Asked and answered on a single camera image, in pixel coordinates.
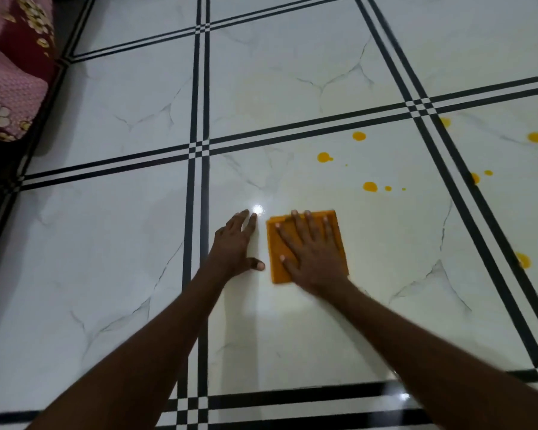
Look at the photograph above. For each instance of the person's left hand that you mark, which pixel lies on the person's left hand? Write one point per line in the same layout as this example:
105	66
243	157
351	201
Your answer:
231	248

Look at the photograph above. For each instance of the person's right hand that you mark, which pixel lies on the person's right hand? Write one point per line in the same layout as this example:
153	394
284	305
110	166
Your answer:
318	261

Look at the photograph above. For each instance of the orange cleaning cloth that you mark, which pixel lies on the orange cleaning cloth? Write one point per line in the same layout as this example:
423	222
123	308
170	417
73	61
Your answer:
339	232

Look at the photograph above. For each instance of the yellow spill drops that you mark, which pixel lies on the yellow spill drops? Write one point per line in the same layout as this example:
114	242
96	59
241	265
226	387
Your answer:
370	187

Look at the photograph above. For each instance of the person's left forearm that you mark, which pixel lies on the person's left forearm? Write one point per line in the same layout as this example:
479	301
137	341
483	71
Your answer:
134	367

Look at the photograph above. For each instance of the person's right forearm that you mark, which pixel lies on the person's right forearm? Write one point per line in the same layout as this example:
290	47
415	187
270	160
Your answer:
444	367

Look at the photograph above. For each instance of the red floral bedsheet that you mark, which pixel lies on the red floral bedsheet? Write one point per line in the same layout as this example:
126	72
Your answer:
13	85

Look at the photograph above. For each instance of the dark bed frame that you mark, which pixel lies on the dark bed frame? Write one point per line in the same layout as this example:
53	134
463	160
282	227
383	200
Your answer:
0	165

